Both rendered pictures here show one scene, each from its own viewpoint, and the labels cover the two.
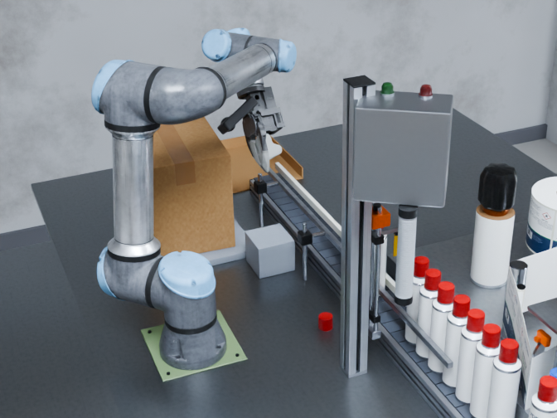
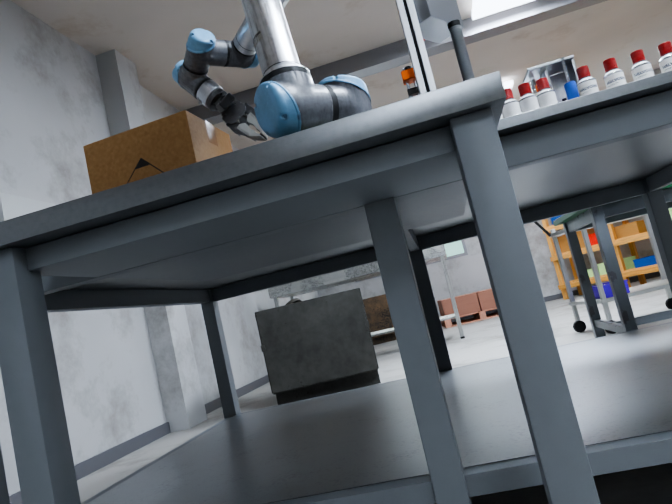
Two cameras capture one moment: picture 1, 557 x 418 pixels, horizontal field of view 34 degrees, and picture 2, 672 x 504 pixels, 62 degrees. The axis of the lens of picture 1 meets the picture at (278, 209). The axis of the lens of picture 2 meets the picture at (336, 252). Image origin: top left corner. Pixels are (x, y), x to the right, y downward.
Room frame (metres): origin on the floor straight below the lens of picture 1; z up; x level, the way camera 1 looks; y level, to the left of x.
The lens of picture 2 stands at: (1.08, 1.30, 0.55)
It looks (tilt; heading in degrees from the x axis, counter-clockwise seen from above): 6 degrees up; 302
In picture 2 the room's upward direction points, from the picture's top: 13 degrees counter-clockwise
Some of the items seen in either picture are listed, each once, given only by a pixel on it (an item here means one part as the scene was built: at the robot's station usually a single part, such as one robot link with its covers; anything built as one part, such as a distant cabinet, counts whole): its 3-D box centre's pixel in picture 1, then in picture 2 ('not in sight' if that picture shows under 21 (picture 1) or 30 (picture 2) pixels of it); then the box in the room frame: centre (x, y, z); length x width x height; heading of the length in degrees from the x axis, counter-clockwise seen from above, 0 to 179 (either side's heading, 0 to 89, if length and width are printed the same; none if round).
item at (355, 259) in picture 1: (355, 237); (421, 68); (1.56, -0.15, 1.16); 0.04 x 0.04 x 0.67; 22
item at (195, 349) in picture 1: (191, 331); not in sight; (1.64, 0.20, 0.89); 0.15 x 0.15 x 0.10
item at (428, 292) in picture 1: (430, 313); not in sight; (1.55, -0.31, 0.98); 0.05 x 0.05 x 0.20
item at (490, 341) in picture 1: (486, 371); (532, 117); (1.36, -0.39, 0.98); 0.05 x 0.05 x 0.20
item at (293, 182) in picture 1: (359, 250); not in sight; (1.94, -0.20, 0.90); 1.07 x 0.01 x 0.02; 22
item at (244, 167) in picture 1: (246, 161); not in sight; (2.58, 0.10, 0.85); 0.30 x 0.26 x 0.04; 22
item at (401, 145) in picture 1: (403, 147); (426, 1); (1.52, -0.23, 1.38); 0.17 x 0.10 x 0.19; 77
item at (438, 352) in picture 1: (332, 239); not in sight; (1.91, -0.13, 0.95); 1.07 x 0.01 x 0.01; 22
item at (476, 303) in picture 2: not in sight; (476, 305); (3.98, -7.08, 0.21); 1.19 x 0.86 x 0.42; 21
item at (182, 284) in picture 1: (185, 287); (343, 110); (1.64, 0.21, 1.00); 0.13 x 0.12 x 0.14; 65
